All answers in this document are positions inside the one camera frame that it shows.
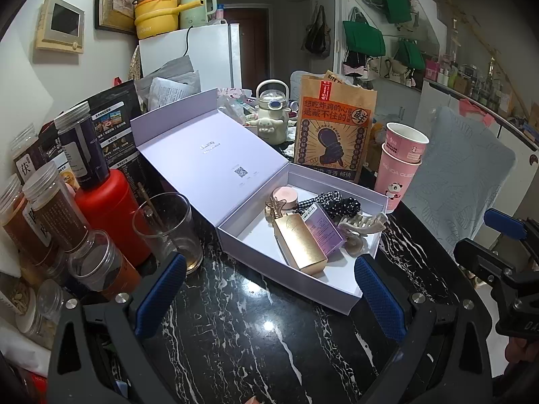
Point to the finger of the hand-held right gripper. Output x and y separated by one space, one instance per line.
503 223
480 259

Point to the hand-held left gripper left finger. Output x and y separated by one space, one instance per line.
162 298

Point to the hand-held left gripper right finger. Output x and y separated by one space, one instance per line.
379 298

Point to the beige marbled hair claw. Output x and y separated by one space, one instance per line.
358 227

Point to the small purple box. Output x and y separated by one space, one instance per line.
322 227

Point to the gold rectangular box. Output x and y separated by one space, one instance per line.
299 244

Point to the black polka dot scrunchie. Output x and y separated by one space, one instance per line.
347 207

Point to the black white checkered scrunchie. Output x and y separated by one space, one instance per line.
326 197

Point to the pink round jar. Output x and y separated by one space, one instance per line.
286 195

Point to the lavender gift box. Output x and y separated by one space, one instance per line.
202 143

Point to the clear drinking glass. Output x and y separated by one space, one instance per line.
168 235

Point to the leaf-patterned chair cover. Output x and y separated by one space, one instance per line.
459 168

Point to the wooden stirring stick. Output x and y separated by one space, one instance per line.
158 219

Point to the red bottle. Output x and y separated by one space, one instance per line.
109 210

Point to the pink paper cup panda print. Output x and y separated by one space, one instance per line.
393 181

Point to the pink paper cup white label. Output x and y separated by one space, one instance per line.
400 145

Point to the row of bottles and jars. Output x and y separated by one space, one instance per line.
480 88

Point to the group of clear spice jars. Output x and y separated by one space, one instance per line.
50 214

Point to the dark label jar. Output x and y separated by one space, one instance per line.
86 151

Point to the brown paper snack bag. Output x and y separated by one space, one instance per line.
332 134

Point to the black printed snack pouch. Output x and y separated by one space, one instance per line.
118 130

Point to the row of canvas tote bags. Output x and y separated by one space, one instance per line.
391 71

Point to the green tote bag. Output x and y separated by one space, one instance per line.
393 2
409 54
364 40

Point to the clear crumpled plastic bag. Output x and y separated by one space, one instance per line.
233 107

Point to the cream cartoon water bottle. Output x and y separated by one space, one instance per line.
271 120

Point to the grey plastic mailer bag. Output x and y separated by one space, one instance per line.
177 69

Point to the woven straw fan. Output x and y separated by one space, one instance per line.
134 65

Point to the white fridge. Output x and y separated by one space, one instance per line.
206 50

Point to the dark hanging handbag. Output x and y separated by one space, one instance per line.
316 33

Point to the brown entrance door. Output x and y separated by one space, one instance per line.
252 38

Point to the yellow cooking pot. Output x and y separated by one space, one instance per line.
156 17

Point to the light green electric kettle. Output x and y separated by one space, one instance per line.
193 8

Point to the wall intercom panel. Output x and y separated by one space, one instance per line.
61 21

